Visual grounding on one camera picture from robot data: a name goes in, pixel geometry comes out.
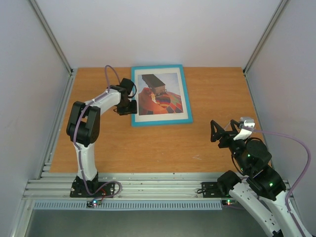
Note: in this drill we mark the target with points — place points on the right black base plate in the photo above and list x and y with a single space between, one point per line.
213 190

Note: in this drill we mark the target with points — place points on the balloon photo in frame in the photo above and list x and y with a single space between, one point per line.
159 94

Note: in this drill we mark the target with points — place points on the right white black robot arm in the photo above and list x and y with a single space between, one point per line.
257 186

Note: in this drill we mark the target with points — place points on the left aluminium corner post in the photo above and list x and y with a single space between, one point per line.
44 23

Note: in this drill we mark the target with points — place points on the aluminium corner post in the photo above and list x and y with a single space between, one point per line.
44 23
266 33

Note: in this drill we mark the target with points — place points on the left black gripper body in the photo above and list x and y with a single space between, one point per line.
127 108

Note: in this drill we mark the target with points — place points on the grey slotted cable duct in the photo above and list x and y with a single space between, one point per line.
130 205

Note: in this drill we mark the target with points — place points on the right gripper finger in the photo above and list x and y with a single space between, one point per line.
232 128
216 131

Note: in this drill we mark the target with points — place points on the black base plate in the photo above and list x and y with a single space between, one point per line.
213 190
81 188

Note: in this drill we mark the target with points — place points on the circuit board with leds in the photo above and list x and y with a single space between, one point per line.
229 202
93 203

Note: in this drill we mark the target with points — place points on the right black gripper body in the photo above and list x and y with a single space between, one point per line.
227 139

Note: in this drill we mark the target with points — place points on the right aluminium corner post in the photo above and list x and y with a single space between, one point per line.
266 33

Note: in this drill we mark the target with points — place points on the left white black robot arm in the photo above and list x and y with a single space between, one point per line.
83 128

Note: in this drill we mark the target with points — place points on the turquoise picture frame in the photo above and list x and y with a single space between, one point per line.
165 119

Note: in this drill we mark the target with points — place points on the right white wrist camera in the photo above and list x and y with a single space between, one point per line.
246 126

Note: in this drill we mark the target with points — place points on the left circuit board with LEDs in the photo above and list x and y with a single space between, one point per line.
93 203

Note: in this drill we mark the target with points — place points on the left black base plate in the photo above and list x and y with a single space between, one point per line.
81 188

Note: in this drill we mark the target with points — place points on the right circuit board with LEDs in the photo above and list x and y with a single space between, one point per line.
229 202

